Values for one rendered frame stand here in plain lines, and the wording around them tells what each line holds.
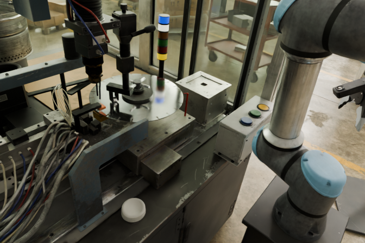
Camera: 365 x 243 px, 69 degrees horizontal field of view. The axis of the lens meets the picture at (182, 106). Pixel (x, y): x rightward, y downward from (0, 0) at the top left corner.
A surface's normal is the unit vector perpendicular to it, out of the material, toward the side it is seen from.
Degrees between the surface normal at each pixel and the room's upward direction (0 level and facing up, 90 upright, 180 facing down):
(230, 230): 0
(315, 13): 74
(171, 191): 0
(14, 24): 90
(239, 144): 90
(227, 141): 90
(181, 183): 0
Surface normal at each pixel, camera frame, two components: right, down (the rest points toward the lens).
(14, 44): 0.88, 0.33
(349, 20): -0.60, 0.03
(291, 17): -0.85, 0.26
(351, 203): 0.09, -0.83
